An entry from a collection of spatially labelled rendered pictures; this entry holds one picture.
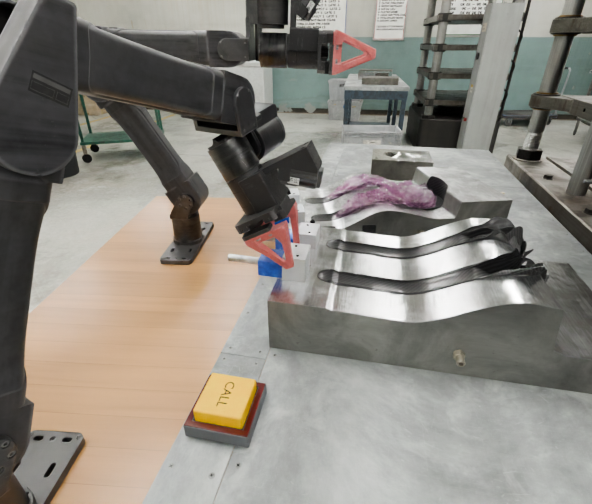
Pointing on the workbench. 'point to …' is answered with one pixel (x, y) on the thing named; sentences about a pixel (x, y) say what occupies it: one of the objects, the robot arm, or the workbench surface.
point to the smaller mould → (399, 163)
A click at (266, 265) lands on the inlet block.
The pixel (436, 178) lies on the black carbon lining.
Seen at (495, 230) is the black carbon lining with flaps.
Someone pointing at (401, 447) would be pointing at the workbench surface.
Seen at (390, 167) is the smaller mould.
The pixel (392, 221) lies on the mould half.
